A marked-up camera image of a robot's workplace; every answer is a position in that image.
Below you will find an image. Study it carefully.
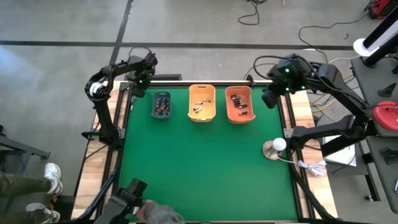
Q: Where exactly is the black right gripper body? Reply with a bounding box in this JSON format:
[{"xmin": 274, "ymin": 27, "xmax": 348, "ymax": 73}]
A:
[{"xmin": 269, "ymin": 72, "xmax": 299, "ymax": 97}]

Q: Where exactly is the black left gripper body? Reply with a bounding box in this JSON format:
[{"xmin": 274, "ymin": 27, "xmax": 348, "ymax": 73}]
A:
[{"xmin": 132, "ymin": 70, "xmax": 153, "ymax": 88}]

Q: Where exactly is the black floor grate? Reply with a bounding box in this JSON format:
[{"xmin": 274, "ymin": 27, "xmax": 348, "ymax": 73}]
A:
[{"xmin": 152, "ymin": 73, "xmax": 183, "ymax": 82}]

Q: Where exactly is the dark teal plastic bin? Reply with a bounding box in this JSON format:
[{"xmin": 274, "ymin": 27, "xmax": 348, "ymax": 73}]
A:
[{"xmin": 151, "ymin": 91, "xmax": 172, "ymax": 120}]

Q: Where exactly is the orange plastic bin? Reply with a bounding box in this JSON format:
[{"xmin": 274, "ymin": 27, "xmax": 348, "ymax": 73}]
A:
[{"xmin": 224, "ymin": 85, "xmax": 256, "ymax": 125}]

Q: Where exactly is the yellow plastic bin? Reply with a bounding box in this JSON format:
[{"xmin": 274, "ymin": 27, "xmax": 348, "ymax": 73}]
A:
[{"xmin": 187, "ymin": 84, "xmax": 217, "ymax": 123}]

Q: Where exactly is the white bulb brass lamp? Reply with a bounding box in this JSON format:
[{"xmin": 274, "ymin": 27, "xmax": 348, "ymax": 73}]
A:
[{"xmin": 262, "ymin": 138, "xmax": 288, "ymax": 161}]

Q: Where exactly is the black support beam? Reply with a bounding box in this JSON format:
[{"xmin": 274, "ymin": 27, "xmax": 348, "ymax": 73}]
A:
[{"xmin": 320, "ymin": 130, "xmax": 379, "ymax": 158}]

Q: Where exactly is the white box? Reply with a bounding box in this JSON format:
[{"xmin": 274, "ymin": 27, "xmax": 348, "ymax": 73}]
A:
[{"xmin": 322, "ymin": 133, "xmax": 357, "ymax": 167}]

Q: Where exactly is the grey side table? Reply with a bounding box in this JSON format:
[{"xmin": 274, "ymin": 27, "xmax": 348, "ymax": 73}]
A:
[{"xmin": 350, "ymin": 55, "xmax": 398, "ymax": 215}]

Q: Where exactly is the black plastic part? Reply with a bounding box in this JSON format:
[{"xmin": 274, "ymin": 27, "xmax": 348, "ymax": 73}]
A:
[
  {"xmin": 377, "ymin": 82, "xmax": 397, "ymax": 98},
  {"xmin": 378, "ymin": 146, "xmax": 398, "ymax": 166}
]

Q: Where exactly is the red desk lamp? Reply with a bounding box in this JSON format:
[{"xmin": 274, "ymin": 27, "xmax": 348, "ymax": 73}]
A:
[{"xmin": 372, "ymin": 100, "xmax": 398, "ymax": 133}]

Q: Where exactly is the white black tower fan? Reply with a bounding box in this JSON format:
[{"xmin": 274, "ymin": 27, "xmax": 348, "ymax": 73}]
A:
[{"xmin": 353, "ymin": 6, "xmax": 398, "ymax": 58}]

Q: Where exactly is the red black power station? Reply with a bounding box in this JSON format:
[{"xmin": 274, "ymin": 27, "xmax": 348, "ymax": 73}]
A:
[{"xmin": 368, "ymin": 0, "xmax": 397, "ymax": 20}]

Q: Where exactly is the person's shoe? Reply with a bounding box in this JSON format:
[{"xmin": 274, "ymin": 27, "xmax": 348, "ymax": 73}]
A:
[
  {"xmin": 43, "ymin": 162, "xmax": 64, "ymax": 197},
  {"xmin": 25, "ymin": 202, "xmax": 62, "ymax": 224}
]

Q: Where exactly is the person's hand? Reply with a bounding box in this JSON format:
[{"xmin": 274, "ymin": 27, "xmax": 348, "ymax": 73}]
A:
[{"xmin": 136, "ymin": 205, "xmax": 149, "ymax": 222}]

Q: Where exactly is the dark metal stand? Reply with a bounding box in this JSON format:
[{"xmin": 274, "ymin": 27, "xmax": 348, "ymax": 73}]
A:
[{"xmin": 0, "ymin": 124, "xmax": 51, "ymax": 175}]

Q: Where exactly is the person's leg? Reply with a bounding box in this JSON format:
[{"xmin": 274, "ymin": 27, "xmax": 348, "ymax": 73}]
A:
[
  {"xmin": 0, "ymin": 172, "xmax": 52, "ymax": 200},
  {"xmin": 0, "ymin": 208, "xmax": 44, "ymax": 224}
]

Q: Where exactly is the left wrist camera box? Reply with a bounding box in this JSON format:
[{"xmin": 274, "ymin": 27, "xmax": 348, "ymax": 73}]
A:
[{"xmin": 132, "ymin": 85, "xmax": 146, "ymax": 98}]

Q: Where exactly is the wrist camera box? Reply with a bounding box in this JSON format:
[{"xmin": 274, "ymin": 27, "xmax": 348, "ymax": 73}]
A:
[
  {"xmin": 132, "ymin": 85, "xmax": 146, "ymax": 98},
  {"xmin": 261, "ymin": 89, "xmax": 280, "ymax": 109}
]

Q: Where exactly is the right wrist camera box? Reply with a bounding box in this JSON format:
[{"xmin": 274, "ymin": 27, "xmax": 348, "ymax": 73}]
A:
[{"xmin": 261, "ymin": 89, "xmax": 280, "ymax": 109}]

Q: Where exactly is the black left camera cable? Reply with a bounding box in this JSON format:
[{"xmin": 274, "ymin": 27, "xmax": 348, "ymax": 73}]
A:
[{"xmin": 127, "ymin": 45, "xmax": 154, "ymax": 63}]

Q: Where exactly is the black camera cable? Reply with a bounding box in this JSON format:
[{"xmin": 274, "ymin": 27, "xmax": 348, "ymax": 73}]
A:
[
  {"xmin": 252, "ymin": 54, "xmax": 299, "ymax": 82},
  {"xmin": 127, "ymin": 45, "xmax": 154, "ymax": 63}
]

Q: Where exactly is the black right camera cable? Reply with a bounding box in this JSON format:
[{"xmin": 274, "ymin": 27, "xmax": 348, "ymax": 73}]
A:
[{"xmin": 252, "ymin": 54, "xmax": 299, "ymax": 82}]

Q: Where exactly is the long black floor cable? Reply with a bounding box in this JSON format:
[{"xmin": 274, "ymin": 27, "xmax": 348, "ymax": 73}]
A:
[{"xmin": 298, "ymin": 12, "xmax": 371, "ymax": 60}]

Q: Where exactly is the white floor cable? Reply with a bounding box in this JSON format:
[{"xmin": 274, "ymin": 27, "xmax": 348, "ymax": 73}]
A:
[{"xmin": 328, "ymin": 55, "xmax": 361, "ymax": 65}]

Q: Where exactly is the coiled black floor cable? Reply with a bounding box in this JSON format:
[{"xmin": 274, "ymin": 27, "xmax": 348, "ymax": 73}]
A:
[{"xmin": 238, "ymin": 0, "xmax": 268, "ymax": 26}]

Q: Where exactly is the white bundled lamp cable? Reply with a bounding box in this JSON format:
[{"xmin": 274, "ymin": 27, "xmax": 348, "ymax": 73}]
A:
[{"xmin": 278, "ymin": 157, "xmax": 328, "ymax": 178}]

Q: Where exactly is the black vertical post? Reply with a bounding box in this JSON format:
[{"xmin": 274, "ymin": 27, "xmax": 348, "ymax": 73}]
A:
[{"xmin": 363, "ymin": 32, "xmax": 398, "ymax": 68}]

